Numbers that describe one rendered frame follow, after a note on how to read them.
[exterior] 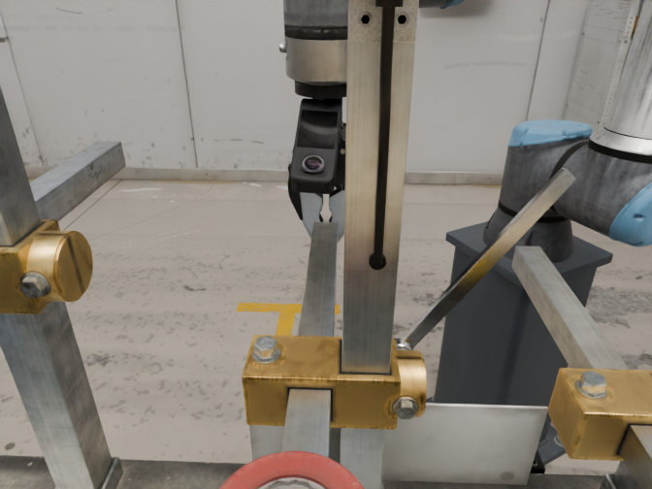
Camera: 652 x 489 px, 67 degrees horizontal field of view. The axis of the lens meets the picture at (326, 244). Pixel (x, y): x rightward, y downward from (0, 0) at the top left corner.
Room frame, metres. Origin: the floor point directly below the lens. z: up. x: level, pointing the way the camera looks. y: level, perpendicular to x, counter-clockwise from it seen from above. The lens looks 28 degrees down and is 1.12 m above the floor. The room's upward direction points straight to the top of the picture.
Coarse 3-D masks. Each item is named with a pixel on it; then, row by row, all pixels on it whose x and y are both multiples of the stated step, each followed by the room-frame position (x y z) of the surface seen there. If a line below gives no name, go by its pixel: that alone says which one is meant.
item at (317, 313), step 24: (312, 240) 0.50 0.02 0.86; (336, 240) 0.50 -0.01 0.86; (312, 264) 0.45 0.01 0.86; (336, 264) 0.45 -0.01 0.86; (312, 288) 0.40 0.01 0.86; (312, 312) 0.36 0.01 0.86; (288, 408) 0.25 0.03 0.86; (312, 408) 0.25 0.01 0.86; (288, 432) 0.23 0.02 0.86; (312, 432) 0.23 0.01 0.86
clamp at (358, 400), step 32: (288, 352) 0.30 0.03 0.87; (320, 352) 0.30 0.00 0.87; (416, 352) 0.30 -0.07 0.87; (256, 384) 0.27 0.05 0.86; (288, 384) 0.27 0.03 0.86; (320, 384) 0.27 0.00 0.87; (352, 384) 0.27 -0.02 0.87; (384, 384) 0.27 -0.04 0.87; (416, 384) 0.27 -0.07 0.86; (256, 416) 0.27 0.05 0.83; (352, 416) 0.27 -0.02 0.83; (384, 416) 0.27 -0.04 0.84; (416, 416) 0.27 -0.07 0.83
